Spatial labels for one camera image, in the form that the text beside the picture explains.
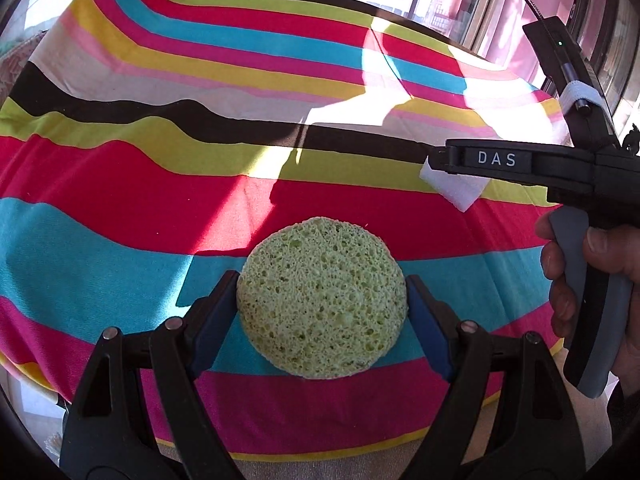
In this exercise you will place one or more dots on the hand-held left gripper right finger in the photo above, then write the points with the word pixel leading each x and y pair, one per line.
pixel 430 327

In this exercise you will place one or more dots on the round green sponge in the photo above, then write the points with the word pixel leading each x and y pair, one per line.
pixel 320 300

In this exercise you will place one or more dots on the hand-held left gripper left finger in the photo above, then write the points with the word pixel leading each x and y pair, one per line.
pixel 215 322

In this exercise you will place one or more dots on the white foam block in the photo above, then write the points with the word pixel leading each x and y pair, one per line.
pixel 457 192

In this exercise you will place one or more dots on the person's right hand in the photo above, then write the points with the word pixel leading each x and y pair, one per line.
pixel 617 255

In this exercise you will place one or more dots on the striped colourful tablecloth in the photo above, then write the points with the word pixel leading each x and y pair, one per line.
pixel 200 170

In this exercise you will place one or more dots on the pink floral cloth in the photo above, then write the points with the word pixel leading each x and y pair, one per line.
pixel 12 67

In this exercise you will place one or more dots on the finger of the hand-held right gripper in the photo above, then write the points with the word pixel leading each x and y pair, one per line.
pixel 550 165

